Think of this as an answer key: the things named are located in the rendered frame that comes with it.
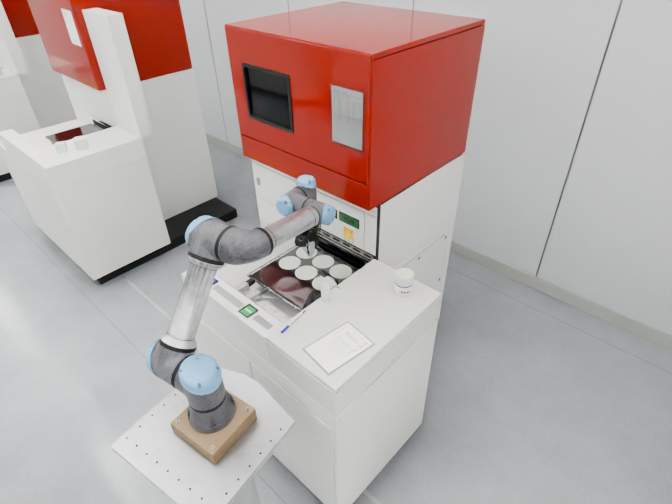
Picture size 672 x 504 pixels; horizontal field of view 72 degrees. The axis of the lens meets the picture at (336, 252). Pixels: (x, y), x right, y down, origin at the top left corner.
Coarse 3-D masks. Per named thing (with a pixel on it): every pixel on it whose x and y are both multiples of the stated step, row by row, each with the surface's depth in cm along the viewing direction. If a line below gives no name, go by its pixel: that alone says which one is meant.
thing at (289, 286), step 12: (288, 252) 217; (324, 252) 217; (276, 264) 210; (300, 264) 210; (312, 264) 209; (336, 264) 209; (348, 264) 209; (264, 276) 203; (276, 276) 203; (288, 276) 203; (348, 276) 202; (276, 288) 196; (288, 288) 196; (300, 288) 196; (312, 288) 196; (300, 300) 190; (312, 300) 190
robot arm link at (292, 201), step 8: (288, 192) 172; (296, 192) 172; (304, 192) 174; (280, 200) 168; (288, 200) 168; (296, 200) 168; (304, 200) 167; (280, 208) 170; (288, 208) 168; (296, 208) 168
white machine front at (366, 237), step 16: (256, 176) 238; (272, 176) 228; (288, 176) 218; (256, 192) 245; (272, 192) 234; (320, 192) 208; (272, 208) 241; (336, 208) 204; (352, 208) 197; (336, 224) 210; (368, 224) 194; (368, 240) 199
